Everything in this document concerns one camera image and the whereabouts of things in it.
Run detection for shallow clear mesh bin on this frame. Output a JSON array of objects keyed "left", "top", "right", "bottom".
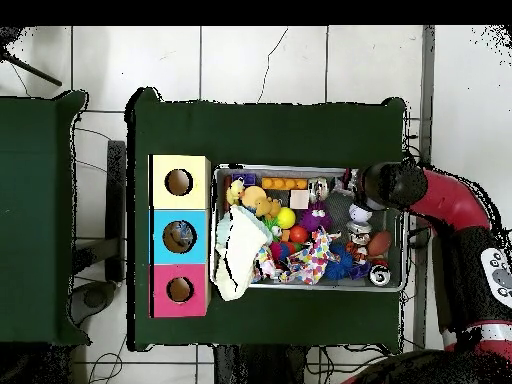
[{"left": 212, "top": 166, "right": 409, "bottom": 293}]

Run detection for clear plastic blue label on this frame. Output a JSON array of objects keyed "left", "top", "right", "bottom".
[{"left": 171, "top": 223, "right": 196, "bottom": 248}]

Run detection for wooden box with three holes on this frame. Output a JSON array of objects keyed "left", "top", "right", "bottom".
[{"left": 148, "top": 154, "right": 211, "bottom": 319}]

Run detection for orange toy brick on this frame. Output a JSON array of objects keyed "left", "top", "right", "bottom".
[{"left": 263, "top": 176, "right": 310, "bottom": 191}]

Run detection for wooden cube block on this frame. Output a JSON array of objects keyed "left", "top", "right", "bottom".
[{"left": 289, "top": 189, "right": 311, "bottom": 211}]

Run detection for small yellow ball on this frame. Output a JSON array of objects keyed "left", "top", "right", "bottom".
[{"left": 275, "top": 207, "right": 297, "bottom": 230}]

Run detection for multicolour polka dot cloth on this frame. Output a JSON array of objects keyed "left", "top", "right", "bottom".
[{"left": 283, "top": 227, "right": 341, "bottom": 287}]

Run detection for small orange ball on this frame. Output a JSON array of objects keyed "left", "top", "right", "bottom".
[{"left": 288, "top": 224, "right": 310, "bottom": 245}]

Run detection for purple googly-eyed monster toy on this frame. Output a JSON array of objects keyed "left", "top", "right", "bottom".
[{"left": 299, "top": 203, "right": 333, "bottom": 236}]

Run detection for white baseball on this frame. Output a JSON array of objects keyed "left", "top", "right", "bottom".
[{"left": 348, "top": 204, "right": 373, "bottom": 225}]

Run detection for green cloth side table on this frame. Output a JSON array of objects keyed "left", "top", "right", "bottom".
[{"left": 0, "top": 90, "right": 89, "bottom": 347}]

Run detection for small yellow rubber duck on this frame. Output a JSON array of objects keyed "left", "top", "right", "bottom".
[{"left": 225, "top": 179, "right": 246, "bottom": 208}]

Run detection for orange foam duck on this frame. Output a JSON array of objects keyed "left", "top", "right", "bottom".
[{"left": 239, "top": 186, "right": 282, "bottom": 222}]

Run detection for open-top silver can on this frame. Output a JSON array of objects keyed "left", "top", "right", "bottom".
[{"left": 307, "top": 177, "right": 331, "bottom": 202}]

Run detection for cream knit cloth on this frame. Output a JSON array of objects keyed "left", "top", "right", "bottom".
[{"left": 214, "top": 206, "right": 273, "bottom": 303}]

